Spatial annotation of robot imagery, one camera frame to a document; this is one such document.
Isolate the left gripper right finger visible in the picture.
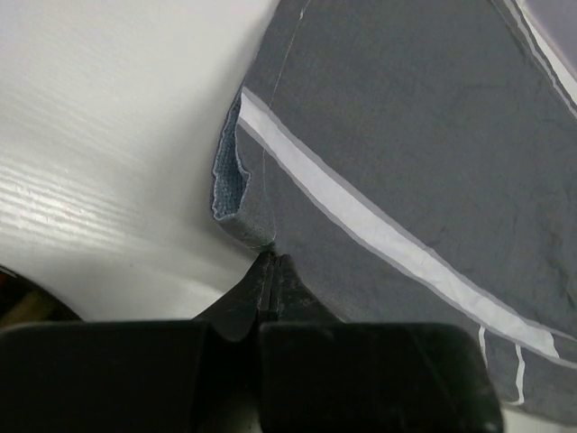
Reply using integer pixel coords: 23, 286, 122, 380
259, 256, 503, 432

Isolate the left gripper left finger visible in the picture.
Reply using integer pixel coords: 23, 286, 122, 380
1, 253, 272, 432

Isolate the grey striped cloth napkin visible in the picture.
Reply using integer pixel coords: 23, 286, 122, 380
212, 1, 576, 425

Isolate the black rimmed dinner plate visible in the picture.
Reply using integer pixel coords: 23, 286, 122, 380
0, 268, 81, 328

